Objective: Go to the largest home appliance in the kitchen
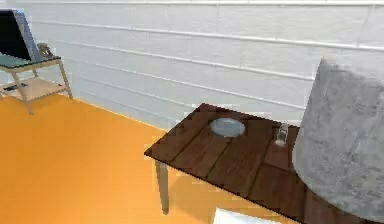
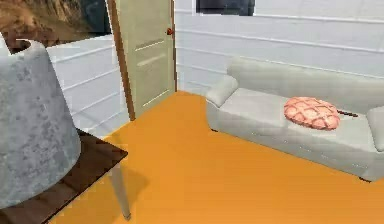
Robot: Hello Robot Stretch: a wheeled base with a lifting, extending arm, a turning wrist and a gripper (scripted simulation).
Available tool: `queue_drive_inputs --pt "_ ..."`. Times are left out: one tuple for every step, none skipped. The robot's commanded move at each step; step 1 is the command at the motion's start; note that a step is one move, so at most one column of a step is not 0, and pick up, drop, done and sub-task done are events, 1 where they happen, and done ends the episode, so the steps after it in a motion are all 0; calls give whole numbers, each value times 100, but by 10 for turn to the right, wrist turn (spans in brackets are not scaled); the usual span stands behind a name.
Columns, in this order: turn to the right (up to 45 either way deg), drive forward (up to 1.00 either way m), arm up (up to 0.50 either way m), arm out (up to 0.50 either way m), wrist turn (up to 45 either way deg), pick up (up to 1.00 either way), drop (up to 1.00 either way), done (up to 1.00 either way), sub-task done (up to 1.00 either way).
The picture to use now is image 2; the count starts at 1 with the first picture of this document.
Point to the grey lamp shade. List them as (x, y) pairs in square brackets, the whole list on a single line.
[(31, 126)]

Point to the dark framed wall picture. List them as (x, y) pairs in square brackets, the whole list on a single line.
[(225, 6)]

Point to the pink checked round cushion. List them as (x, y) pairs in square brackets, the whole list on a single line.
[(311, 112)]

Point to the dark brown side table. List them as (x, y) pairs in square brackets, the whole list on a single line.
[(90, 163)]

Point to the brown framed wall picture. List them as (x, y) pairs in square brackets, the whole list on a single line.
[(50, 18)]

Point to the light grey sofa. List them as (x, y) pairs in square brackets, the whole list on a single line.
[(266, 113)]

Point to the pale green room door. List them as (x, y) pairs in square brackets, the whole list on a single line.
[(146, 56)]

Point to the red round door knob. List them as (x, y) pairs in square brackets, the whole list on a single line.
[(169, 31)]

